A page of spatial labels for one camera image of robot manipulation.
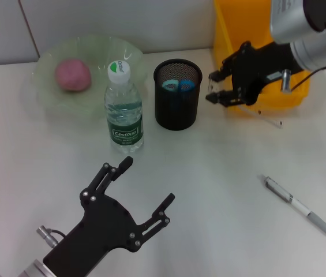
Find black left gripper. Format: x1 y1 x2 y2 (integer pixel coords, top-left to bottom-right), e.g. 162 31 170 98
42 155 177 277

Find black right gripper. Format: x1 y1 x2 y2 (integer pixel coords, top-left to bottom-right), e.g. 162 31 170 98
205 41 305 108

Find blue and teal scissors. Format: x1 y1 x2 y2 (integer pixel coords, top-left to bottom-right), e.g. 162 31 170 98
162 79 195 93

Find clear plastic ruler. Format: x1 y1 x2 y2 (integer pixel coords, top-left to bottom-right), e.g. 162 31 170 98
208 76 284 129

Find clear green-label water bottle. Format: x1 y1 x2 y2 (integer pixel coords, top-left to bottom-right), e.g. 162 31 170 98
104 59 145 154

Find pink peach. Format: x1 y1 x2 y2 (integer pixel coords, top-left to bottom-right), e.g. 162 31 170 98
54 58 91 92

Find clear grey ballpoint pen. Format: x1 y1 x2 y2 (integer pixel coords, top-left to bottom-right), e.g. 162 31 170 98
262 175 326 241

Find black mesh pen holder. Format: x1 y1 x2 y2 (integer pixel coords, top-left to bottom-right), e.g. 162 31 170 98
153 59 203 131

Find green glass fruit plate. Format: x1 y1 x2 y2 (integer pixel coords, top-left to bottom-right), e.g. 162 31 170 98
31 33 148 119

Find yellow plastic bin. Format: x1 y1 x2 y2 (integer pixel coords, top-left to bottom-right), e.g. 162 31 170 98
213 0 310 114

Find left gripper connector cable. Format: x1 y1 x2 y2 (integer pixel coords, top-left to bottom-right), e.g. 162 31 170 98
36 226 67 249

